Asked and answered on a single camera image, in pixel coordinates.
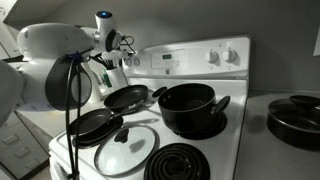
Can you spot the black spatula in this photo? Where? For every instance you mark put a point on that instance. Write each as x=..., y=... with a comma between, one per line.
x=96, y=61

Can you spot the metal whisk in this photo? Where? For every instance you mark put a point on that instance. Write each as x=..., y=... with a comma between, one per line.
x=116, y=63

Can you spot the black frying pan rear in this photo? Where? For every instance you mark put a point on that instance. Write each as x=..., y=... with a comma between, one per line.
x=126, y=96

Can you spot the white electric stove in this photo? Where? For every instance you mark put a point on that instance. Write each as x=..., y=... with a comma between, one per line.
x=230, y=146

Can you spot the grey drawer cabinet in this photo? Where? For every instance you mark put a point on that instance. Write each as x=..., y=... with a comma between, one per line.
x=20, y=150

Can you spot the black stock pot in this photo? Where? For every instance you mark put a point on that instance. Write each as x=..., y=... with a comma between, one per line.
x=190, y=110

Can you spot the black frying pan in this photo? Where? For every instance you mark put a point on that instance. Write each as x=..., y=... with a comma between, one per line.
x=126, y=96
x=91, y=121

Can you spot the black frying pan front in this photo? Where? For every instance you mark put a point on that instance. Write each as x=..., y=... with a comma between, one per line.
x=91, y=121

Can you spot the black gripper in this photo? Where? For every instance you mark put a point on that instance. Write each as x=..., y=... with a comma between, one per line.
x=123, y=44

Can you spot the white wall cabinet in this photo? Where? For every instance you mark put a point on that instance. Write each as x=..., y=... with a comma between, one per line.
x=8, y=20

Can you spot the green dish soap bottle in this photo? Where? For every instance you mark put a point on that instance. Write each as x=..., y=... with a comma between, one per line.
x=106, y=79

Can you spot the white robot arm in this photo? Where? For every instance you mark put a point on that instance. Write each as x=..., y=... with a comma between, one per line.
x=50, y=40

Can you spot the white paper towel roll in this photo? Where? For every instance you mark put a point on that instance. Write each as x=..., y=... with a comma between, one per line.
x=96, y=88

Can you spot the glass pot lid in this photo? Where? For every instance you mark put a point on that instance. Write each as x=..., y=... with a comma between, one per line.
x=128, y=151

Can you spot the white utensil crock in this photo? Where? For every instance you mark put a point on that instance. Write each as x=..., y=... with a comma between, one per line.
x=117, y=80

